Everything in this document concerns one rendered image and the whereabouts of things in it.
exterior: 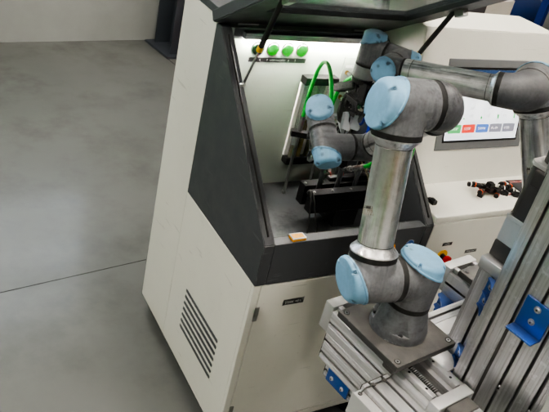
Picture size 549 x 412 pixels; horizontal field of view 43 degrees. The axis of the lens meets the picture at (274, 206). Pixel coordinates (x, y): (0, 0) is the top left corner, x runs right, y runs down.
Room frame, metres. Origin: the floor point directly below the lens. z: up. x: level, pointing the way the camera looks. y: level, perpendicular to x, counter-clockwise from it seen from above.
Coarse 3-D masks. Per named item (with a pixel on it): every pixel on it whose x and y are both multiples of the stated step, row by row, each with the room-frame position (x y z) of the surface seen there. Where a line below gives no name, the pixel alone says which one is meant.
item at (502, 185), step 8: (472, 184) 2.46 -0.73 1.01; (480, 184) 2.48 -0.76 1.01; (488, 184) 2.47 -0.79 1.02; (504, 184) 2.53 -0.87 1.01; (512, 184) 2.55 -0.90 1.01; (480, 192) 2.41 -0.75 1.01; (488, 192) 2.45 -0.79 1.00; (496, 192) 2.47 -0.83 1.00; (504, 192) 2.50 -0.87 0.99; (512, 192) 2.52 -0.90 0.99
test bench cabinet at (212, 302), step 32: (192, 224) 2.18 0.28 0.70; (192, 256) 2.14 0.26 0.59; (224, 256) 1.95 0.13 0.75; (192, 288) 2.10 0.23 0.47; (224, 288) 1.92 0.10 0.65; (256, 288) 1.78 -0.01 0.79; (192, 320) 2.06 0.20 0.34; (224, 320) 1.88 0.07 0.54; (192, 352) 2.02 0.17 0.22; (224, 352) 1.84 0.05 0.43; (192, 384) 1.98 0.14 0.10; (224, 384) 1.80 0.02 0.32
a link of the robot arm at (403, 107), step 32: (384, 96) 1.41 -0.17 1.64; (416, 96) 1.42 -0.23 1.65; (384, 128) 1.40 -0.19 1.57; (416, 128) 1.40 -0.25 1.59; (384, 160) 1.39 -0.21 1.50; (384, 192) 1.38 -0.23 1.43; (384, 224) 1.36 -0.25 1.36; (352, 256) 1.35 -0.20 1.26; (384, 256) 1.34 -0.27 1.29; (352, 288) 1.31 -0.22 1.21; (384, 288) 1.33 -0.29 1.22
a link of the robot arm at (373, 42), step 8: (368, 32) 2.11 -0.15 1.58; (376, 32) 2.12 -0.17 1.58; (384, 32) 2.15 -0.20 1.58; (368, 40) 2.10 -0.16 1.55; (376, 40) 2.10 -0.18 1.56; (384, 40) 2.11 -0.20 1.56; (360, 48) 2.12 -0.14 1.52; (368, 48) 2.10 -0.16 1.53; (376, 48) 2.09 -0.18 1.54; (360, 56) 2.11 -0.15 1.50; (368, 56) 2.10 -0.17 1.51; (376, 56) 2.09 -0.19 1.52; (360, 64) 2.10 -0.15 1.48; (368, 64) 2.10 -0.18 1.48
